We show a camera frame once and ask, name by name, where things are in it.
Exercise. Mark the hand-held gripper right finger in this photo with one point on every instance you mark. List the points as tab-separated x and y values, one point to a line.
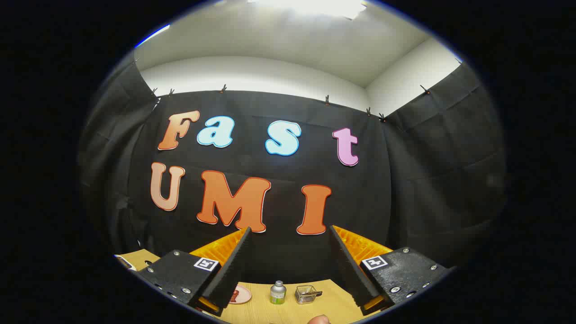
348	270

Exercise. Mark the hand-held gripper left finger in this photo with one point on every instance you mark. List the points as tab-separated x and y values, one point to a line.
234	270

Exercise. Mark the brown meat slice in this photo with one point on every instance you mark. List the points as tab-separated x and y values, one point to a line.
234	295

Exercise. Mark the pink plate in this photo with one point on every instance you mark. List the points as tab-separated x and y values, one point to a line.
245	294

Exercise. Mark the clear glass container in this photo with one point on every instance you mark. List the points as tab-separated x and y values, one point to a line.
307	294

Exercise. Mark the green label bottle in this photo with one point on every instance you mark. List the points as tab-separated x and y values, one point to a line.
278	293

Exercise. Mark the row of small cloth clips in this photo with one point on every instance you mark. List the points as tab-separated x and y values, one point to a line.
327	100

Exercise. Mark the ceiling light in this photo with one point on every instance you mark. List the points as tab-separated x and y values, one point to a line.
310	5

